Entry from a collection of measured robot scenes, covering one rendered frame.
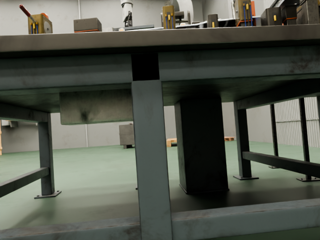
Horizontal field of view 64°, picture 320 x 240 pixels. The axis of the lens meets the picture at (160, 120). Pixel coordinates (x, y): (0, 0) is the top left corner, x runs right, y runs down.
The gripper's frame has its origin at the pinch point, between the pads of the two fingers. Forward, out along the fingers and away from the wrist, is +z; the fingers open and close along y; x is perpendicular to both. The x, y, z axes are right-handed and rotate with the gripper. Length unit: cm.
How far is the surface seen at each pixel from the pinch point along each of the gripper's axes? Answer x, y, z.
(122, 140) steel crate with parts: 110, -535, 96
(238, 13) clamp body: 31, 77, 22
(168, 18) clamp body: 3, 62, 20
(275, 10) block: 47, 84, 22
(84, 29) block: -35, 43, 21
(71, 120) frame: -44, 78, 67
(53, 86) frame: -49, 104, 60
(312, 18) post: 45, 102, 34
